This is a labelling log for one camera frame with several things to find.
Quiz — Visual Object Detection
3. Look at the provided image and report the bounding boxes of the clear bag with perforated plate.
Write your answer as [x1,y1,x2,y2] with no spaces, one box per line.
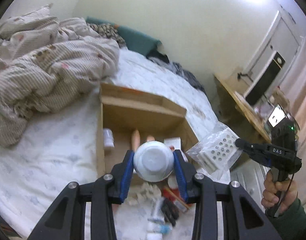
[185,121,243,182]

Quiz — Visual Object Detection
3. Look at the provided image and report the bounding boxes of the wooden desk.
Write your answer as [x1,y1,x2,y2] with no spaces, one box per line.
[214,74,274,144]

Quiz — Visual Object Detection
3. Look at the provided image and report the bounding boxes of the white bottle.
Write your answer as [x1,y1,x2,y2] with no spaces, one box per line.
[103,128,115,149]

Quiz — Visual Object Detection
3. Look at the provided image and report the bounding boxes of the white and blue tube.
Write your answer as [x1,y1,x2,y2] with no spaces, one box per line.
[146,197,172,240]

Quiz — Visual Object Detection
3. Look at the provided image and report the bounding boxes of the small white round jar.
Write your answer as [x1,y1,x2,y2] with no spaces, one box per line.
[167,176,180,189]

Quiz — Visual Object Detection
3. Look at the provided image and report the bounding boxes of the striped beige blanket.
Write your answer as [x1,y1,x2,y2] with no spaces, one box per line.
[0,4,121,148]

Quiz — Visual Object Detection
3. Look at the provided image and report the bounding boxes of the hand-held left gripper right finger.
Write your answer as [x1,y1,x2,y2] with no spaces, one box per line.
[172,149,282,240]

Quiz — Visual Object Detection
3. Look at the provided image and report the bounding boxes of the person's right hand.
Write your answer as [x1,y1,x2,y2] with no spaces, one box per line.
[261,171,297,214]

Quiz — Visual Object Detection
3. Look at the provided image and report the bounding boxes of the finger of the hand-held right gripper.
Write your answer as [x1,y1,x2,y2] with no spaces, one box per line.
[234,138,272,167]

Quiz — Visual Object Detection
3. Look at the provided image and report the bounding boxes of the crumpled white tissue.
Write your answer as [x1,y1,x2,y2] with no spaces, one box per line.
[129,182,161,205]

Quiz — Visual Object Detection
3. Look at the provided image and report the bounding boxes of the dark grey clothes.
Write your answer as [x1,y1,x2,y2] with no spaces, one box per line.
[146,48,206,94]

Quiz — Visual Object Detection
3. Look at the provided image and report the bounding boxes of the beige plastic tube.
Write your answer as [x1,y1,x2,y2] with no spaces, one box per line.
[131,129,141,153]

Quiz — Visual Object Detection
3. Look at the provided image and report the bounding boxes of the black monitor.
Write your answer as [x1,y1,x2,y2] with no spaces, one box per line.
[244,51,286,107]

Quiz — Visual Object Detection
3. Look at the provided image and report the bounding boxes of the black comb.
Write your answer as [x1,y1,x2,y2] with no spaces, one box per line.
[160,197,180,227]

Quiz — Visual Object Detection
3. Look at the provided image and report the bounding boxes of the white door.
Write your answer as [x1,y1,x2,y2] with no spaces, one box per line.
[242,10,302,80]

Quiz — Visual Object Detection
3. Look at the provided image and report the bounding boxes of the patterned dark pillow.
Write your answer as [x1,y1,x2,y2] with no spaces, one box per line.
[87,22,126,48]

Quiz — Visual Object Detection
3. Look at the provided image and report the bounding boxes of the cardboard box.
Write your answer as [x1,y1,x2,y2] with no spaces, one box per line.
[96,82,200,188]

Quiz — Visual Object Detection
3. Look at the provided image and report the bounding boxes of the white and red carton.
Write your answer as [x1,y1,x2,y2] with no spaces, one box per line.
[164,137,191,163]

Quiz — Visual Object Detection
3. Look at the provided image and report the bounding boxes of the pink curtain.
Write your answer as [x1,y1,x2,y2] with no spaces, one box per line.
[278,36,306,160]

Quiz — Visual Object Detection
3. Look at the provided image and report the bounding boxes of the white quilted bed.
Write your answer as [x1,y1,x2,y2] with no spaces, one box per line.
[0,49,231,240]

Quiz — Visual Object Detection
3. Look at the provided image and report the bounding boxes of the white bowl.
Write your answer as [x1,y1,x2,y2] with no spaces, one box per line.
[133,141,175,182]

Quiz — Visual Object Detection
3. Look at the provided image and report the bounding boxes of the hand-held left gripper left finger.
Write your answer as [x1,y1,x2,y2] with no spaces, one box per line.
[28,149,136,240]

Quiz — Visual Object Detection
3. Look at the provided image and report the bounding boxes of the person's right forearm green sleeve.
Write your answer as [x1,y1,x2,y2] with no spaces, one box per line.
[267,197,306,240]

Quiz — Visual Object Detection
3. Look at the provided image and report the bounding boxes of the white drawer unit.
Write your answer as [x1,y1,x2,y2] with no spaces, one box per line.
[230,164,270,207]

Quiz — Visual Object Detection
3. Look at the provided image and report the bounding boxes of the green pillow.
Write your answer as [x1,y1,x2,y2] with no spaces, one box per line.
[85,16,161,55]

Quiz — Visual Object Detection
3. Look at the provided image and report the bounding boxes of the red flat packet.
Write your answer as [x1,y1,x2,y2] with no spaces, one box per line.
[163,186,191,213]

